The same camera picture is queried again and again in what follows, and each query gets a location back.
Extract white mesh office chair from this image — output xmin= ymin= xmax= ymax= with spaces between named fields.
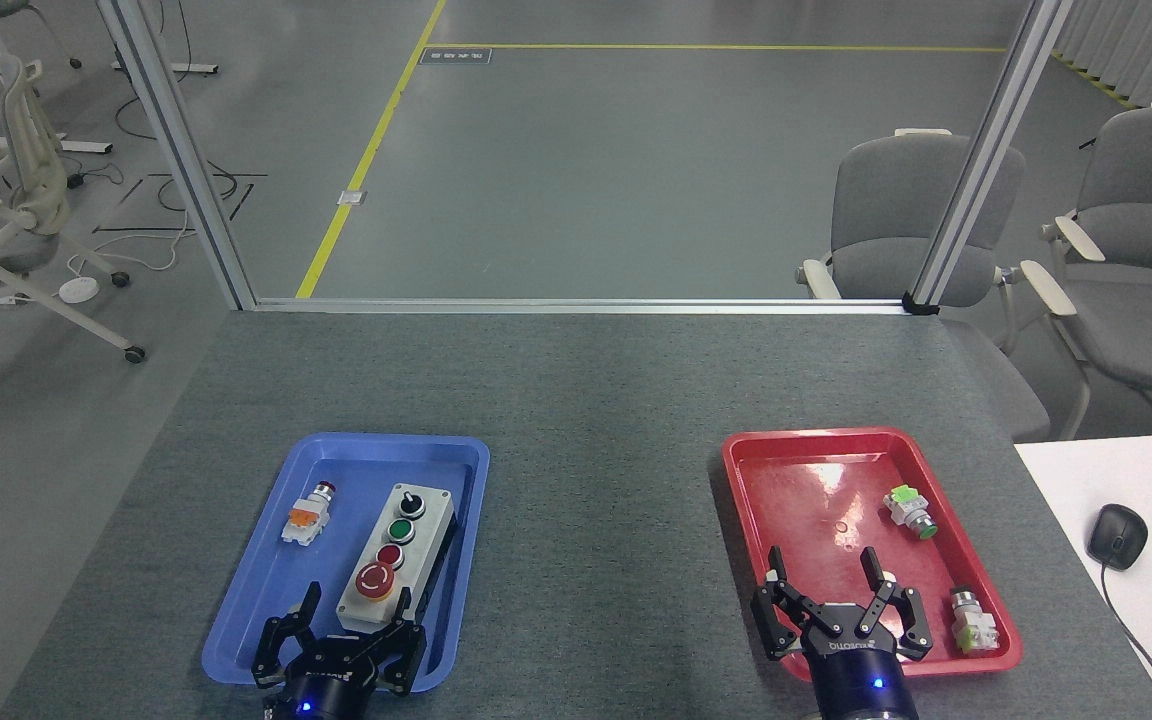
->
xmin=0 ymin=55 xmax=147 ymax=416

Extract red push button switch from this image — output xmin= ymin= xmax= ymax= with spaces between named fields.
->
xmin=281 ymin=481 xmax=338 ymax=547

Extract grey fabric armchair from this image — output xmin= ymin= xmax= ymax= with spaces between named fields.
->
xmin=795 ymin=127 xmax=1053 ymax=442
xmin=1020 ymin=100 xmax=1152 ymax=442

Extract white desk foot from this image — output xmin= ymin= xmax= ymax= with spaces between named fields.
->
xmin=0 ymin=135 xmax=114 ymax=157
xmin=111 ymin=60 xmax=220 ymax=77

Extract green push button switch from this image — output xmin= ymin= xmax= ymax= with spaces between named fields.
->
xmin=884 ymin=485 xmax=940 ymax=541

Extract grey control box with buttons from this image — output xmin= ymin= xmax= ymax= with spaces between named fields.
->
xmin=335 ymin=483 xmax=458 ymax=641

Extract silver-headed push button switch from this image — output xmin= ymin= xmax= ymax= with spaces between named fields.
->
xmin=949 ymin=586 xmax=1000 ymax=657

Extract black mouse cable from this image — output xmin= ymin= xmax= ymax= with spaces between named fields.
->
xmin=1100 ymin=564 xmax=1152 ymax=720

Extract white curtain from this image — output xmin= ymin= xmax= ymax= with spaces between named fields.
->
xmin=1051 ymin=0 xmax=1152 ymax=107

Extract silver aluminium rail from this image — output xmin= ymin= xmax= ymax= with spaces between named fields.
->
xmin=254 ymin=297 xmax=913 ymax=317

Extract silver aluminium post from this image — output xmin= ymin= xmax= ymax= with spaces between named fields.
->
xmin=96 ymin=0 xmax=258 ymax=311
xmin=908 ymin=0 xmax=1075 ymax=307

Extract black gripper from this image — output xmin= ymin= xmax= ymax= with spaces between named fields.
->
xmin=750 ymin=545 xmax=935 ymax=720
xmin=251 ymin=582 xmax=428 ymax=720

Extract white floor cable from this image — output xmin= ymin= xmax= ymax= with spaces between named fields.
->
xmin=66 ymin=205 xmax=199 ymax=283

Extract black computer mouse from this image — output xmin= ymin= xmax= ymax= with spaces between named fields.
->
xmin=1086 ymin=503 xmax=1149 ymax=572

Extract blue plastic tray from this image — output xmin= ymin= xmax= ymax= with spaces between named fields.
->
xmin=201 ymin=432 xmax=491 ymax=693

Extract red plastic tray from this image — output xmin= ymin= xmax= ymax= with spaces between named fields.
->
xmin=722 ymin=427 xmax=1024 ymax=685

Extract white side table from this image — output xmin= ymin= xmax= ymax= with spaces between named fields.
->
xmin=1014 ymin=432 xmax=1152 ymax=720

